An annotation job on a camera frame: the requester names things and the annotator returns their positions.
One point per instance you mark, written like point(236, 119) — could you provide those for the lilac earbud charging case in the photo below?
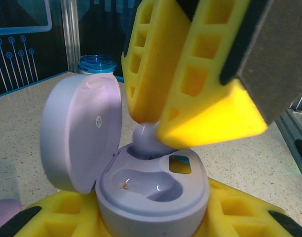
point(4, 217)

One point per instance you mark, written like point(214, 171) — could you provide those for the aluminium frame post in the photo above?
point(70, 37)

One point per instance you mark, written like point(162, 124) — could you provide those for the aluminium mounting rail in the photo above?
point(286, 130)

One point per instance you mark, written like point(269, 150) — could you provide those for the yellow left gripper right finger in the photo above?
point(239, 217)

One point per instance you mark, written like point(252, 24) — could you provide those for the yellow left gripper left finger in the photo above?
point(67, 222)

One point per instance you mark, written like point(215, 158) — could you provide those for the yogurt cup blue lid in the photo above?
point(96, 64)

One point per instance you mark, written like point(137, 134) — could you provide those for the periwinkle earbud charging case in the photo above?
point(151, 214)

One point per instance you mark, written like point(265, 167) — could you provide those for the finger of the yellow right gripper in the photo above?
point(215, 111)
point(161, 61)

